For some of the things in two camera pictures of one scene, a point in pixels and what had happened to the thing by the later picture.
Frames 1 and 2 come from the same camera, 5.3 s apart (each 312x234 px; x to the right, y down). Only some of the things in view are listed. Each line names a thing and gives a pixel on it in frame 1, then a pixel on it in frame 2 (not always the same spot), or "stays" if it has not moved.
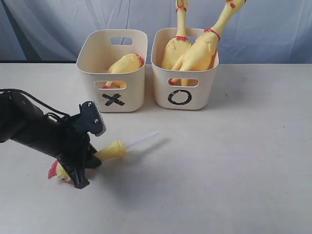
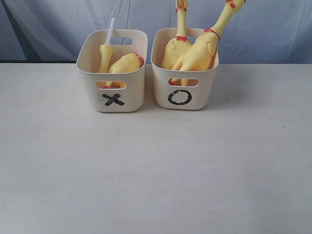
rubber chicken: x=177 y=47 stays
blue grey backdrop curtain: x=262 y=31 stays
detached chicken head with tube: x=116 y=149 → x=107 y=49
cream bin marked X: x=113 y=92 stays
